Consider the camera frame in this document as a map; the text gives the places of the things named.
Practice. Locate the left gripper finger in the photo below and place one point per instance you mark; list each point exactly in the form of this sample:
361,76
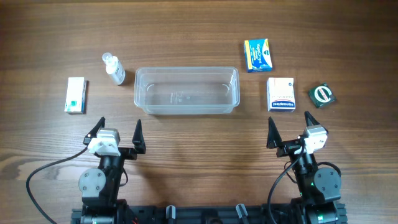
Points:
138,139
93,133

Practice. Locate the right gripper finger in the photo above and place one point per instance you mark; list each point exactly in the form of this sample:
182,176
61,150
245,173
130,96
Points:
313,126
274,139

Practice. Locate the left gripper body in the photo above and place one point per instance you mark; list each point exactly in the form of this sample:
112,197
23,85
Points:
123,151

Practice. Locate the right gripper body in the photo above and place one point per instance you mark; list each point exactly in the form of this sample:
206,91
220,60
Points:
290,147

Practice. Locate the small dark green box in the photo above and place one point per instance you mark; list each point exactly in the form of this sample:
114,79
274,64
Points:
321,95

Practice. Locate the white green medicine box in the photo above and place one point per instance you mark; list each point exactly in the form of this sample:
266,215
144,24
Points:
75,98

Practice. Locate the white Hansaplast box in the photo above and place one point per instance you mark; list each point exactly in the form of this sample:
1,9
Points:
280,94

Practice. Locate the blue yellow VapoDrops box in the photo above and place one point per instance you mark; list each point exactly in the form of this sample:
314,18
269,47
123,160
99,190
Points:
258,55

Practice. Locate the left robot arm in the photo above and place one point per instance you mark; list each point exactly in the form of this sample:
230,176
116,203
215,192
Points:
100,186

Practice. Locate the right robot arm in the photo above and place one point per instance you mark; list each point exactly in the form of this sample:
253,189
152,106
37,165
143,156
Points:
319,183

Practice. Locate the clear plastic container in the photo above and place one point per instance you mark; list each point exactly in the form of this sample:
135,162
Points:
186,90

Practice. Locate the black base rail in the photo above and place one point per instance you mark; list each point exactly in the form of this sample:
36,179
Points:
205,214

